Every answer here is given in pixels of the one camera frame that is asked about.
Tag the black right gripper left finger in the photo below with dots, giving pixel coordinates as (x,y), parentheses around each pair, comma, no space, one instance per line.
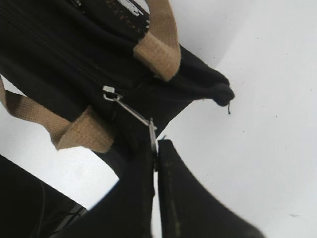
(126,211)

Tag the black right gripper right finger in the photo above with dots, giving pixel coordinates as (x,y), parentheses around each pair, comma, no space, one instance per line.
(187,209)

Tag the silver zipper pull with ring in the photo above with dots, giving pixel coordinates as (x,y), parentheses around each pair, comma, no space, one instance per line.
(138,116)

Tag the black canvas tote bag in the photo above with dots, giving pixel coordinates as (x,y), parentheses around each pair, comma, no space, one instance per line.
(98,57)

